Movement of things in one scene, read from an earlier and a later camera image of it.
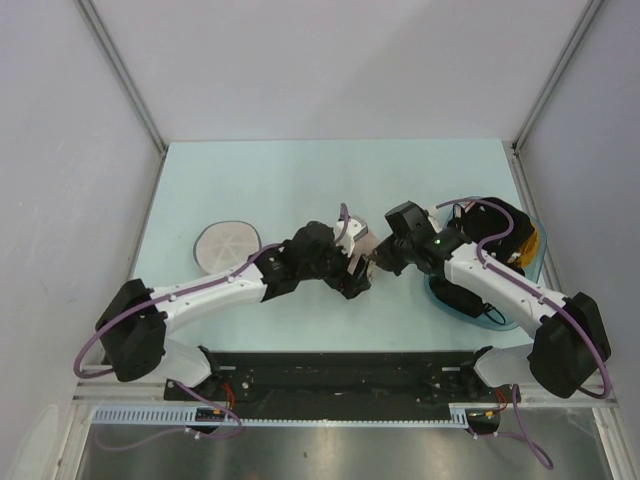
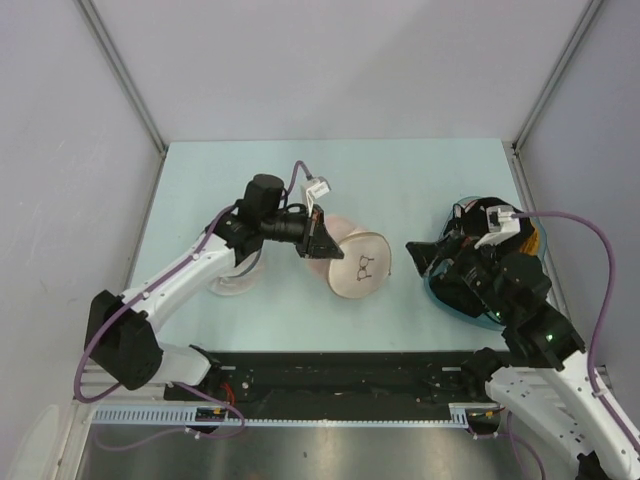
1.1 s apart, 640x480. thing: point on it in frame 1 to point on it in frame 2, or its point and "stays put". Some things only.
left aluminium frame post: (91, 15) stays put
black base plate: (340, 380) stays put
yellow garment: (530, 248) stays put
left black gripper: (348, 285) to (315, 242)
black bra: (481, 219) stays put
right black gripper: (384, 259) to (426, 254)
